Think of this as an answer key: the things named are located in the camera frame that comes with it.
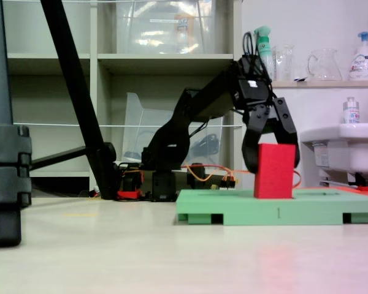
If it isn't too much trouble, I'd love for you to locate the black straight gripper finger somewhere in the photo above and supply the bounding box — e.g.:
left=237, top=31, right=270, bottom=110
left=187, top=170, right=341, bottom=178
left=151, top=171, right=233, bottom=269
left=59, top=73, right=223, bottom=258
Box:
left=272, top=97, right=301, bottom=169

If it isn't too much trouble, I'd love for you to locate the white foam pump bottle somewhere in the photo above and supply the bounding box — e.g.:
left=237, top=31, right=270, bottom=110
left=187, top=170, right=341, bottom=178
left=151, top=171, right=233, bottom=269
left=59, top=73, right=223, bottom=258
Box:
left=348, top=31, right=368, bottom=81

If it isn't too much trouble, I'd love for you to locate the small clear sanitizer bottle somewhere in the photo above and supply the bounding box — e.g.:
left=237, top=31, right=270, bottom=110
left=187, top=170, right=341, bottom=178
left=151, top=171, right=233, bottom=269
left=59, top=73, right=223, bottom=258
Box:
left=342, top=97, right=361, bottom=124

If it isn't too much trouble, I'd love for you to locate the black tripod brace bar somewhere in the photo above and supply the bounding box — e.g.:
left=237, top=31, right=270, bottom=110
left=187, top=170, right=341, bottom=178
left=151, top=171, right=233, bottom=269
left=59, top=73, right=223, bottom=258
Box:
left=29, top=146, right=88, bottom=171

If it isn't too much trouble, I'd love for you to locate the wooden wall ledge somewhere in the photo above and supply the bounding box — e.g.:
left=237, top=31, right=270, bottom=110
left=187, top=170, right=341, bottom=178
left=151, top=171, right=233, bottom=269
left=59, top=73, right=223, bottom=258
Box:
left=271, top=80, right=368, bottom=89

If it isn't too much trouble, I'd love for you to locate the black gripper motor cable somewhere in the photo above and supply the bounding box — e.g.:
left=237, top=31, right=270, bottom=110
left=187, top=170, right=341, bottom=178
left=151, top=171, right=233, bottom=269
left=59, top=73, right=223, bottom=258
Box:
left=242, top=31, right=264, bottom=77

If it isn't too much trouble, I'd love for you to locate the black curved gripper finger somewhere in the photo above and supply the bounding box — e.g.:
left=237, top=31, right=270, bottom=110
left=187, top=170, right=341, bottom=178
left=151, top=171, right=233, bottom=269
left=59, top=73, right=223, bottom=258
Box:
left=242, top=105, right=271, bottom=173

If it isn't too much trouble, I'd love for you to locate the green shape sorter board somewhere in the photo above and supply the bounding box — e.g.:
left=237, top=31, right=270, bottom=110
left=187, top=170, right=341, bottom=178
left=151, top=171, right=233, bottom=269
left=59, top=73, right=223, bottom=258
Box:
left=175, top=188, right=368, bottom=227

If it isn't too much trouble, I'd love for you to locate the black tripod leg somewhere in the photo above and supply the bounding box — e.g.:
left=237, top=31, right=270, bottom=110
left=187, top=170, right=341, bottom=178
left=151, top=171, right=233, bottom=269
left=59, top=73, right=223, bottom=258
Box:
left=39, top=0, right=119, bottom=200
left=0, top=0, right=33, bottom=248

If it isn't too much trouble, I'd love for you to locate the clear plastic storage box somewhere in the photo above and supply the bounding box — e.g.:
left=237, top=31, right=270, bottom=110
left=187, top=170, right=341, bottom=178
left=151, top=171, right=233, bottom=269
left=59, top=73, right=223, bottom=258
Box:
left=115, top=0, right=217, bottom=55

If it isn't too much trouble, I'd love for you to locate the small red black clamp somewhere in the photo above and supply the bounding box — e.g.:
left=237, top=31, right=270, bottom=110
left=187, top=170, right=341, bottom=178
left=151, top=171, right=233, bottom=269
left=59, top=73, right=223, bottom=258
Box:
left=355, top=172, right=368, bottom=192

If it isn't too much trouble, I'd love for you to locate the clear plastic tilted container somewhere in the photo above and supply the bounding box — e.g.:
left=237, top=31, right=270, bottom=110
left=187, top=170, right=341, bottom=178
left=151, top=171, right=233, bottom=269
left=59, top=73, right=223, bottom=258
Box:
left=121, top=91, right=225, bottom=163

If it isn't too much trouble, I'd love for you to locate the red square block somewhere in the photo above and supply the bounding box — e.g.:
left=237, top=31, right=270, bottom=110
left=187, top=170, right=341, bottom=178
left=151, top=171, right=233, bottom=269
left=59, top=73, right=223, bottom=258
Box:
left=253, top=143, right=297, bottom=200

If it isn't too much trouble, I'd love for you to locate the clear glass beaker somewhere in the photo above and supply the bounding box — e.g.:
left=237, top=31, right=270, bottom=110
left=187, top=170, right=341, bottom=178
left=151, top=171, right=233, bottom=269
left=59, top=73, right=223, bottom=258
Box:
left=272, top=45, right=296, bottom=82

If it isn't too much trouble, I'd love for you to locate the white sink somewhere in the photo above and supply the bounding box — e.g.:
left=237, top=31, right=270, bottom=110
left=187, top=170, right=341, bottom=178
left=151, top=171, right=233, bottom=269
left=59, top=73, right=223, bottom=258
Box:
left=299, top=122, right=368, bottom=182

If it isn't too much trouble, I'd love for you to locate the grey shelf unit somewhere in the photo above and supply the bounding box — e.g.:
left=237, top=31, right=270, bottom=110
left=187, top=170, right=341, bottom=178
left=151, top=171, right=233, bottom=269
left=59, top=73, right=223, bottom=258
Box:
left=1, top=0, right=243, bottom=184

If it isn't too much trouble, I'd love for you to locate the clear glass pitcher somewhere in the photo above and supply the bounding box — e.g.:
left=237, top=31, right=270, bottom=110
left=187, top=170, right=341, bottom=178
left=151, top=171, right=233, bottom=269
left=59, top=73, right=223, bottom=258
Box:
left=307, top=48, right=343, bottom=81

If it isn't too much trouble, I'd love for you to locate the green spray bottle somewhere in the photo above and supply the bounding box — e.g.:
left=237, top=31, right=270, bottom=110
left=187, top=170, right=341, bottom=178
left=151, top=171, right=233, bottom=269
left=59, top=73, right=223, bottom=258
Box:
left=253, top=25, right=276, bottom=82

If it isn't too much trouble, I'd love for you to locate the short thin orange wire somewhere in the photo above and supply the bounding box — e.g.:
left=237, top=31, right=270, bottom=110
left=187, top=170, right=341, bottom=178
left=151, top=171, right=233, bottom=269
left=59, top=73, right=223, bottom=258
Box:
left=183, top=164, right=234, bottom=182

